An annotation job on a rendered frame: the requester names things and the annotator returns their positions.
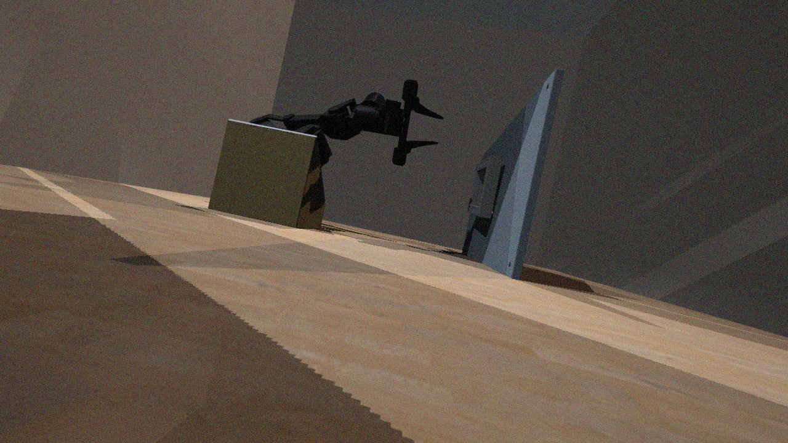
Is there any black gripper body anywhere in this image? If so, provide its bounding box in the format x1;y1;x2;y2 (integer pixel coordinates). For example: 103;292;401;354
374;80;418;166

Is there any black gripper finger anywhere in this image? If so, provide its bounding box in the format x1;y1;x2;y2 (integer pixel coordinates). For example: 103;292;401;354
406;141;438;154
413;97;443;119

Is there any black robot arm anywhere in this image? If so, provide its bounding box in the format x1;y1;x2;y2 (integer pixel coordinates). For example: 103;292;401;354
249;92;404;167

